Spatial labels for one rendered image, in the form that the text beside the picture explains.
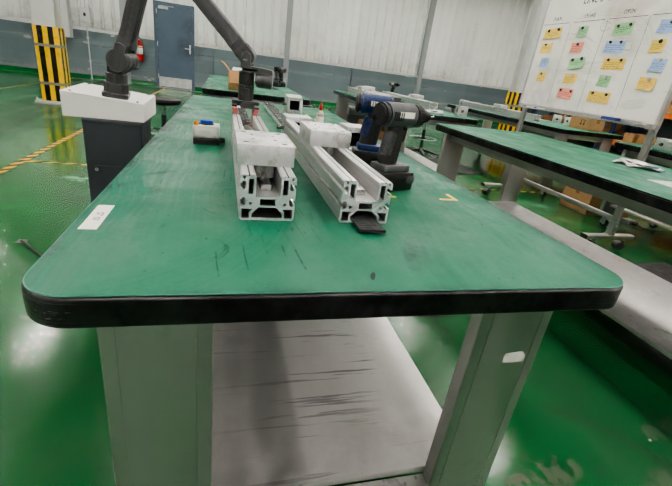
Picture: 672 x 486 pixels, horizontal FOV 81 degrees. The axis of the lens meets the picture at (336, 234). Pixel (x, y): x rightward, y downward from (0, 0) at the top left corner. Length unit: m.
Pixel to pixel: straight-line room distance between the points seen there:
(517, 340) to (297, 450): 0.56
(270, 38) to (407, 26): 4.13
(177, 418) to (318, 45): 12.32
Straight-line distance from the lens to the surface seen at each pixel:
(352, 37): 13.02
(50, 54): 7.83
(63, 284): 0.57
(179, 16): 12.59
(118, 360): 0.71
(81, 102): 1.74
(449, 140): 3.17
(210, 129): 1.35
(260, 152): 0.78
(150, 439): 0.82
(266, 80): 1.60
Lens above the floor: 1.05
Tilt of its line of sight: 22 degrees down
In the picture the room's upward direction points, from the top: 8 degrees clockwise
